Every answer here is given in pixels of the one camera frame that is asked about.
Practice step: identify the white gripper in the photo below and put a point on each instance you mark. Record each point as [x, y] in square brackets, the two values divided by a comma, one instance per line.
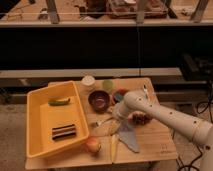
[116, 112]

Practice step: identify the metal fork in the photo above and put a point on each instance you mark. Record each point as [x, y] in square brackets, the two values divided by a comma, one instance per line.
[99, 123]

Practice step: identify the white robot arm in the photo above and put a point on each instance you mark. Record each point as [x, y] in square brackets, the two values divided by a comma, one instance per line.
[195, 129]

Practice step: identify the green plastic cup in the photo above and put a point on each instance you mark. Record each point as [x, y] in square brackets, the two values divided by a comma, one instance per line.
[107, 85]

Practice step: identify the white cup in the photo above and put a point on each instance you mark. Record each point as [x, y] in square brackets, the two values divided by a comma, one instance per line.
[88, 82]

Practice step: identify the blue sponge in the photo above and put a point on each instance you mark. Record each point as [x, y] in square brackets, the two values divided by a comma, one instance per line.
[118, 97]

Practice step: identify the orange clay bowl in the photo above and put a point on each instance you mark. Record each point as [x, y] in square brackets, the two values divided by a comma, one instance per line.
[120, 91]

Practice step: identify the dark purple bowl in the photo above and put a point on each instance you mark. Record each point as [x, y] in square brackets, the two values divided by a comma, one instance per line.
[99, 100]

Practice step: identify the purple grapes toy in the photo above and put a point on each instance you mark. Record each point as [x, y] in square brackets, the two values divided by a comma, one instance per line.
[140, 119]

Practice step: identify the grey cloth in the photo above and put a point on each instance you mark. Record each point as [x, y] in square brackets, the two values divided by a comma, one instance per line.
[127, 136]

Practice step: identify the wooden table board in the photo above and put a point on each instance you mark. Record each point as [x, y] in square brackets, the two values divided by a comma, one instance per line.
[153, 138]

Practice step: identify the red yellow apple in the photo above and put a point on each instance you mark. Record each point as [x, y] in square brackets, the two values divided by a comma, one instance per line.
[93, 145]

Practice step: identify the striped black block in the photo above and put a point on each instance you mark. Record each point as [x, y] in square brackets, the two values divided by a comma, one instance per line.
[64, 131]

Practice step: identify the yellow plastic bin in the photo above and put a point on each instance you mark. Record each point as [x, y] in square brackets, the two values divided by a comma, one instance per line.
[42, 118]

